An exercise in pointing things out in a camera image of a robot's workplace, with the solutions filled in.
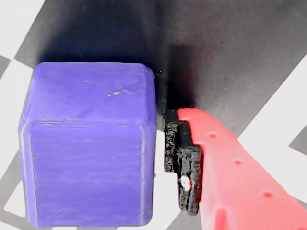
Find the blue cube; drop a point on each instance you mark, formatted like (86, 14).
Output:
(84, 143)

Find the red gripper finger with black pad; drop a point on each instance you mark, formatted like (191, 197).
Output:
(227, 179)

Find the black white marker checkerboard mat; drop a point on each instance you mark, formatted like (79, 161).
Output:
(239, 60)

